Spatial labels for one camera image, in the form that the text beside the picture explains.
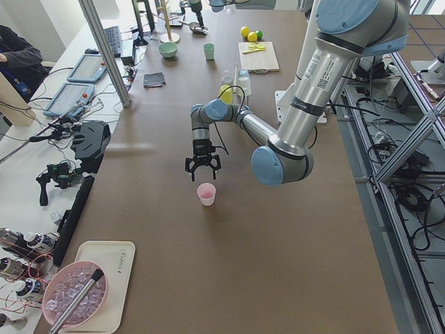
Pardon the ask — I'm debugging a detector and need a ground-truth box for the mint green cup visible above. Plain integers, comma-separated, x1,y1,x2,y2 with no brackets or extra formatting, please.
203,43,215,61

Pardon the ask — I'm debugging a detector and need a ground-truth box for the blue teach pendant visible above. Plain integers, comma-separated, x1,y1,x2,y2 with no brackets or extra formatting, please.
43,82,95,118
67,54,106,84

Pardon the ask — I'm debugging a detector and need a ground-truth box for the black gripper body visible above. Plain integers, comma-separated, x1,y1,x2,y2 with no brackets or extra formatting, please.
185,139,220,173

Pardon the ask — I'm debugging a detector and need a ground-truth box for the cream plastic tray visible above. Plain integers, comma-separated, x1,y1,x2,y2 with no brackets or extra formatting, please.
60,241,136,333

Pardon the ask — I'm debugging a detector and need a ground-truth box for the aluminium frame post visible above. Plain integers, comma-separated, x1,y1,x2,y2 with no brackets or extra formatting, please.
79,0,131,107

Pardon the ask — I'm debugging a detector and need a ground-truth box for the yellow plastic knife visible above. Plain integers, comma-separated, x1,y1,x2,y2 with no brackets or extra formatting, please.
242,49,266,54

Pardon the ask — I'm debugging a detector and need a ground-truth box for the blue teach pendant far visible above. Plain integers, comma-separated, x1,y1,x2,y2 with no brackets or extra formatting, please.
67,54,106,84

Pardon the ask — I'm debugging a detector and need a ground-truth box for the white wire cup rack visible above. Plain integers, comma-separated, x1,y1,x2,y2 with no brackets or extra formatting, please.
231,63,249,104

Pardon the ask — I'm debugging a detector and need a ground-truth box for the blue teach pendant near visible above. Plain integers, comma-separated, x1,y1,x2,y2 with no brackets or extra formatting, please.
43,82,95,118

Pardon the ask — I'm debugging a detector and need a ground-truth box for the pink cup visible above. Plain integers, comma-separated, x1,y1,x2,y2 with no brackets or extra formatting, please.
197,182,216,206

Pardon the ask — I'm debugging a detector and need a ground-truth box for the white cream cup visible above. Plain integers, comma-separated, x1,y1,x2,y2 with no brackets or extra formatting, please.
237,77,252,97

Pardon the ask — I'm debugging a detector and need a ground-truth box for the pink bowl of ice cubes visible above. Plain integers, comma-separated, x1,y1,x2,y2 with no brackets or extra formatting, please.
42,261,108,328

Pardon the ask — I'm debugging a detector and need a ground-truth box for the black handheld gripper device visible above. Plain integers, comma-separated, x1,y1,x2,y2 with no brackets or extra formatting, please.
35,162,84,207

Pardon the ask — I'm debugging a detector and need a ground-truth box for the black keyboard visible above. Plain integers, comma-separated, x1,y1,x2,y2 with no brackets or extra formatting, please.
104,26,122,58

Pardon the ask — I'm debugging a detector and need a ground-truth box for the yellow lemon at edge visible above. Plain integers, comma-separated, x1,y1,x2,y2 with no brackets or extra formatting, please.
240,26,250,38

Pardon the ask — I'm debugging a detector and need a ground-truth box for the wooden cutting board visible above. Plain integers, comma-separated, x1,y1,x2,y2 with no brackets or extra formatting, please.
238,42,280,72

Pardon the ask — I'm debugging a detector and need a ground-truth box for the yellow cup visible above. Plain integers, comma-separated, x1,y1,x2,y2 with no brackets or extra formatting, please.
218,84,233,104

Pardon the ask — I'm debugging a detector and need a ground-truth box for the black molded cover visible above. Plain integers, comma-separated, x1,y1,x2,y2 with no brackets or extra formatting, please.
70,120,111,173

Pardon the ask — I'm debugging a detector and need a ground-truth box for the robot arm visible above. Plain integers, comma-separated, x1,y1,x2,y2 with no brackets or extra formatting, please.
185,1,410,186

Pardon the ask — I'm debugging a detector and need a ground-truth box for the seated person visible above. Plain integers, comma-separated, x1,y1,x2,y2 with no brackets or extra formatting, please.
1,25,49,102

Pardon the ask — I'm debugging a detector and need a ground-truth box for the metal rod black tip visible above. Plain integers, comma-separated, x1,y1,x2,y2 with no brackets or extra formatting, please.
49,269,104,334

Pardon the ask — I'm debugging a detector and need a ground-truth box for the light blue cup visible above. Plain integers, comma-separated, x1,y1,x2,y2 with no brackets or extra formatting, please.
238,69,250,81

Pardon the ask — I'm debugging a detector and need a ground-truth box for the green bowl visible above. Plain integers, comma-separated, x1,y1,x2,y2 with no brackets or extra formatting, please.
158,42,178,58

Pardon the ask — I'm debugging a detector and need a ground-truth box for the metal scoop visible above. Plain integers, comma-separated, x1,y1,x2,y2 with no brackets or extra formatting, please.
179,20,209,35

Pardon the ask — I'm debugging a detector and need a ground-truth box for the grey folded cloth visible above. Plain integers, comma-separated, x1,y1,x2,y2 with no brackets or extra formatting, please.
143,72,165,88

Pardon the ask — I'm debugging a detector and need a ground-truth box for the wooden mug tree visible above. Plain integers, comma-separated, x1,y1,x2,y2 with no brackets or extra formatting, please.
153,0,181,44

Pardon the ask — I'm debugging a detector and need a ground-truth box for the grey cup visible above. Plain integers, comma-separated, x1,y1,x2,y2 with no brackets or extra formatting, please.
222,70,233,86

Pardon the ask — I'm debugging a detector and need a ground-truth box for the black flat bar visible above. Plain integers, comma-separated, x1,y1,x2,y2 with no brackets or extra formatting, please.
52,176,95,267

